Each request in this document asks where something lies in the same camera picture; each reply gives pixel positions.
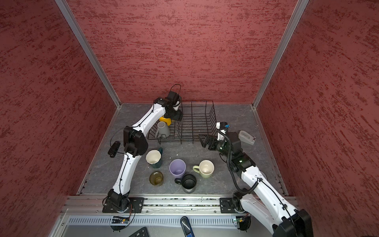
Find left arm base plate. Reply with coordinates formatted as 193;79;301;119
102;197;145;213

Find purple cup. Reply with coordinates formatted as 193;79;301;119
169;159;186;178

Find black mug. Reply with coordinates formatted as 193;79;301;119
174;174;197;194

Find light green mug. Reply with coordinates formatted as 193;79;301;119
192;160;215;179

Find dark green mug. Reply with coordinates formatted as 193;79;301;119
146;148;163;169

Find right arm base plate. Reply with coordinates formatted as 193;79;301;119
219;197;247;214

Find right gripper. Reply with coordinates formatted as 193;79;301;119
198;134;233;158

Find black wire dish rack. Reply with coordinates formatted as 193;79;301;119
147;101;217;144

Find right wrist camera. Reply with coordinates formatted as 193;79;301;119
216;121;230;141

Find black blue handheld device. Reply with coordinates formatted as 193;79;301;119
180;216;194;237

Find olive glass cup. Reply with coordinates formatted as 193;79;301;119
149;171;164;186

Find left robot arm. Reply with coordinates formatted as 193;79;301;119
103;91;183;213

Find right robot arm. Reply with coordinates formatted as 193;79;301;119
199;129;314;237

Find yellow mug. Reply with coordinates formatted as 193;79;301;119
159;117;172;126

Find white grey mug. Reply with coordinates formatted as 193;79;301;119
155;121;170;138

